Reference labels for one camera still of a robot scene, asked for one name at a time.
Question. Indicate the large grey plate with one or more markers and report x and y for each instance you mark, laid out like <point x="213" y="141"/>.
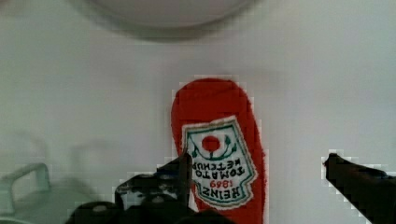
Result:
<point x="161" y="20"/>

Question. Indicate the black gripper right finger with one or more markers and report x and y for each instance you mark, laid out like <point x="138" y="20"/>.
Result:
<point x="371" y="191"/>

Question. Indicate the red plush ketchup bottle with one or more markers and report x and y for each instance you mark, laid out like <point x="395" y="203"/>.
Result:
<point x="212" y="121"/>

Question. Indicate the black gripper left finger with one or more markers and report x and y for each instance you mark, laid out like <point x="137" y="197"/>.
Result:
<point x="171" y="182"/>

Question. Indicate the green pot with handle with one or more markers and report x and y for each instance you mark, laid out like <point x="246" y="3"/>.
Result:
<point x="45" y="204"/>

